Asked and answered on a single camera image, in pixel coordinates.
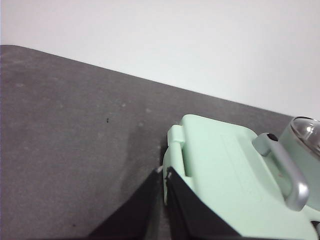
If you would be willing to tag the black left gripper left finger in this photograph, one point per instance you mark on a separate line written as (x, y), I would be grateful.
(135, 215)

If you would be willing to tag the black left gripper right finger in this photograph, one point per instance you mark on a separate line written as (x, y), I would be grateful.
(192, 215)

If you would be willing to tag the glass pot lid mint knob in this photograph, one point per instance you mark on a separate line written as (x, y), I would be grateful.
(306, 130)

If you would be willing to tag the mint green steamer pot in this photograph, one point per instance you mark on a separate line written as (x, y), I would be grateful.
(300, 155)

